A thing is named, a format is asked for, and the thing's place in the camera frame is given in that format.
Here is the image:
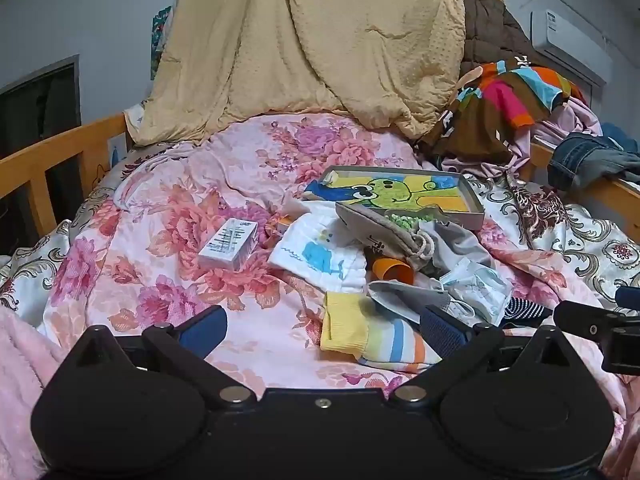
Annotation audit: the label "orange elastic band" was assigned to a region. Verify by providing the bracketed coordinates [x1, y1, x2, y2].
[370, 256, 416, 286]

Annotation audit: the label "grey shallow box tray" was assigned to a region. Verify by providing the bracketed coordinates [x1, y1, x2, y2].
[317, 165, 486, 231]

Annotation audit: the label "grey cloth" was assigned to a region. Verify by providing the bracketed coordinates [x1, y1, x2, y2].
[417, 220, 483, 281]

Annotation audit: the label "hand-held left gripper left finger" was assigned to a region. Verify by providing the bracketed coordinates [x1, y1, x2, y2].
[65, 305, 257, 408]

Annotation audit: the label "ornate gold maroon bed sheet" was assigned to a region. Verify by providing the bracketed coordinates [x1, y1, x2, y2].
[0, 150, 640, 311]

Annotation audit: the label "wooden bed frame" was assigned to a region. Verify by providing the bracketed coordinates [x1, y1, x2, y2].
[0, 112, 640, 256]

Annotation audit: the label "wooden bed rail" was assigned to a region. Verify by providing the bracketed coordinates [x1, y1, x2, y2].
[0, 55, 81, 251]

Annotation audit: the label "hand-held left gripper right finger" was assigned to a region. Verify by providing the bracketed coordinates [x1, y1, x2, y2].
[388, 305, 581, 407]

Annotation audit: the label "navy striped sock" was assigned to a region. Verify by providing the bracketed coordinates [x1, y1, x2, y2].
[502, 297, 556, 331]

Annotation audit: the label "pink fluffy blanket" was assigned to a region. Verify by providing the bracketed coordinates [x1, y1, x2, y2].
[0, 305, 66, 480]

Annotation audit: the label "pink floral bed sheet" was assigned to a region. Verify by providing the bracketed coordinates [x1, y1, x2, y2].
[37, 112, 631, 480]

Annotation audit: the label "grey drawstring pouch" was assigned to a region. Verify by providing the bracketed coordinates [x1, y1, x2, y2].
[335, 202, 443, 273]

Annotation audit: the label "light blue face mask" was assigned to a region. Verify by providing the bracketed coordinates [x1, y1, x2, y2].
[440, 257, 513, 323]

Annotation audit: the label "brown quilted jacket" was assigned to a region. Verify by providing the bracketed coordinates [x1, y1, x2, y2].
[462, 0, 546, 81]

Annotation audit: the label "white cardboard box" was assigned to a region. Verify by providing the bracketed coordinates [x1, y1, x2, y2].
[197, 217, 259, 270]

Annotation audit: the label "white air conditioner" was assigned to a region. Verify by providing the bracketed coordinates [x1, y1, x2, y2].
[530, 10, 613, 86]

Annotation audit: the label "colourful striped brown garment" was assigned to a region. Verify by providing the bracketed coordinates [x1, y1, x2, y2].
[417, 60, 588, 166]

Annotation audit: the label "yellow striped sock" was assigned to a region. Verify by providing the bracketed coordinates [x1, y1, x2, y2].
[320, 292, 443, 373]

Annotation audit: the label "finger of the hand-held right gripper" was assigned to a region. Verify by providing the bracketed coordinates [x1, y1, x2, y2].
[552, 301, 640, 376]
[616, 285, 640, 311]

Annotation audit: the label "white whale print towel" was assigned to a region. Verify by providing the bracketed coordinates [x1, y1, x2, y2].
[267, 200, 368, 293]

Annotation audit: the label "teal wall poster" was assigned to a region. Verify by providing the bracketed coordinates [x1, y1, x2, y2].
[150, 5, 173, 81]

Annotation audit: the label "light pink garment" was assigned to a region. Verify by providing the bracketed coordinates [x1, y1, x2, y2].
[442, 97, 606, 181]

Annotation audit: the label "yellow quilted blanket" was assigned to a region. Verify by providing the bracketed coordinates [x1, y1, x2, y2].
[122, 0, 473, 148]

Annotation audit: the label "blue denim jeans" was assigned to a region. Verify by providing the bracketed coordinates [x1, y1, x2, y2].
[547, 122, 640, 191]

